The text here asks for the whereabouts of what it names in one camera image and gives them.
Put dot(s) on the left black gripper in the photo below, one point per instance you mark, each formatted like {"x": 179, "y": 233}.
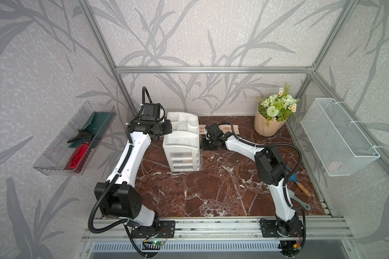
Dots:
{"x": 169, "y": 129}

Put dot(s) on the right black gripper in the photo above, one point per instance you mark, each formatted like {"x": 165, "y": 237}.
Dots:
{"x": 202, "y": 147}

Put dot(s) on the pink postcard red characters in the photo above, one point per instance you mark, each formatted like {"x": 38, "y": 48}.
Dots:
{"x": 202, "y": 129}

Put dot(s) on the white plastic drawer organizer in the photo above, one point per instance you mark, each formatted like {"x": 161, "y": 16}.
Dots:
{"x": 182, "y": 146}

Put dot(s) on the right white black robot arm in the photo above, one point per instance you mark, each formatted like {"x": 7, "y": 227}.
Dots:
{"x": 272, "y": 171}

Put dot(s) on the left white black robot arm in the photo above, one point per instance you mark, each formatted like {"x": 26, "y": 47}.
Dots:
{"x": 117, "y": 200}

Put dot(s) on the beige flower pot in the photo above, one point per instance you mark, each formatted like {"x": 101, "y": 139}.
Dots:
{"x": 265, "y": 127}

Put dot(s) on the green cloth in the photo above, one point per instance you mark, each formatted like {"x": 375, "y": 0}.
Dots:
{"x": 97, "y": 122}

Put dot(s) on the white green artificial flowers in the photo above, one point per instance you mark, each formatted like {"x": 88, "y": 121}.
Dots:
{"x": 280, "y": 106}

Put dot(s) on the black clamp tool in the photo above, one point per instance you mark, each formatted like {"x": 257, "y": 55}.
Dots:
{"x": 82, "y": 134}

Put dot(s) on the red brush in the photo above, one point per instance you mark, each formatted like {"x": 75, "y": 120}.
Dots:
{"x": 78, "y": 158}

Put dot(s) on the pink object in basket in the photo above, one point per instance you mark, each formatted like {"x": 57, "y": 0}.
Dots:
{"x": 334, "y": 166}

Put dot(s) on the clear plastic wall tray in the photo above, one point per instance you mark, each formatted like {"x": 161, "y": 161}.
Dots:
{"x": 72, "y": 150}

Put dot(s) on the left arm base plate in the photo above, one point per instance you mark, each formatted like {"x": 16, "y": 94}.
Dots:
{"x": 162, "y": 229}

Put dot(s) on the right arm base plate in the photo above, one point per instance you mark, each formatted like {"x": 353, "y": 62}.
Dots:
{"x": 278, "y": 228}

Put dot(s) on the white wire mesh basket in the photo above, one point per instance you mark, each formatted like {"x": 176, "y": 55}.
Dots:
{"x": 335, "y": 136}

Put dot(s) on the aluminium front rail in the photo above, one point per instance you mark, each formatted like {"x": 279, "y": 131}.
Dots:
{"x": 248, "y": 228}

